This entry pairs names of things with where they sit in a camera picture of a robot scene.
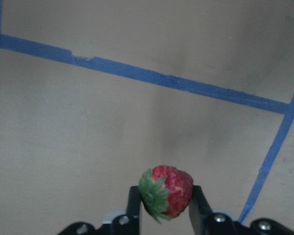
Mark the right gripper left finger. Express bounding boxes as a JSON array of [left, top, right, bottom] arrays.
[[59, 186, 141, 235]]

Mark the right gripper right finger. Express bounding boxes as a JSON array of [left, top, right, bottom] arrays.
[[188, 186, 294, 235]]

